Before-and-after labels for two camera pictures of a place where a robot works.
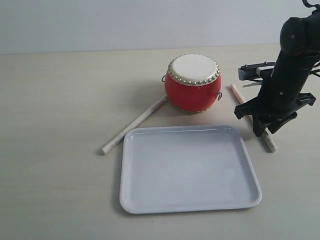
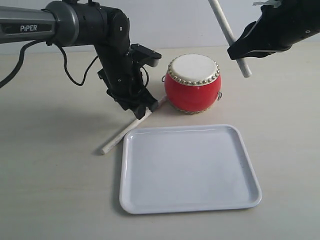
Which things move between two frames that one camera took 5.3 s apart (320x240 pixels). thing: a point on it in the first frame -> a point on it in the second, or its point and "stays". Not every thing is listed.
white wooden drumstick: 105,149 stays
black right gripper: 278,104 -> 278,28
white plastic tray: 186,168 stays
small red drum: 193,84 stays
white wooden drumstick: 264,136 -> 228,30
